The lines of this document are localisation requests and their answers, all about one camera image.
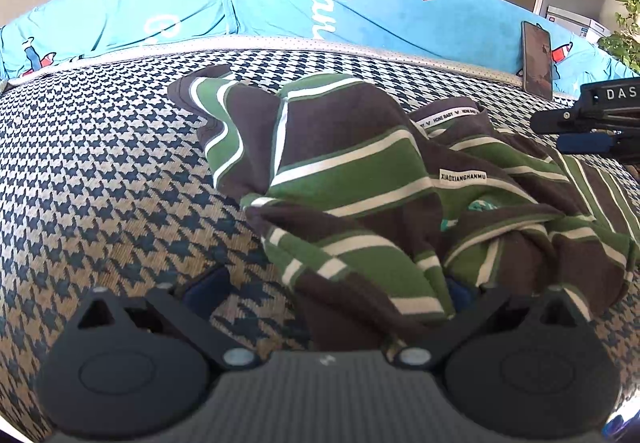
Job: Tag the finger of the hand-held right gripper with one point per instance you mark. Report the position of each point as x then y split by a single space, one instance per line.
555 121
582 143

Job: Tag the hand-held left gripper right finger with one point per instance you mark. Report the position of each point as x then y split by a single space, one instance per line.
460 295

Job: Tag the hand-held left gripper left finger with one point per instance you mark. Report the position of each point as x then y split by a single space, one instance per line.
207 285

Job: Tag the green brown striped shirt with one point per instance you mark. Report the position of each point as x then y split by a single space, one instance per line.
350 148

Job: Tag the green leafy plant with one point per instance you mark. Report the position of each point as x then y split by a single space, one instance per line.
625 38

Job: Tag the black smartphone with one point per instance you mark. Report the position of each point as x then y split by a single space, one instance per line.
537 58

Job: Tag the white chest freezer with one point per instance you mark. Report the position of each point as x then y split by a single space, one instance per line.
575 23

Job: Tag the houndstooth sofa seat cushion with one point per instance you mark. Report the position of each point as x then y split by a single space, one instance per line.
100 163

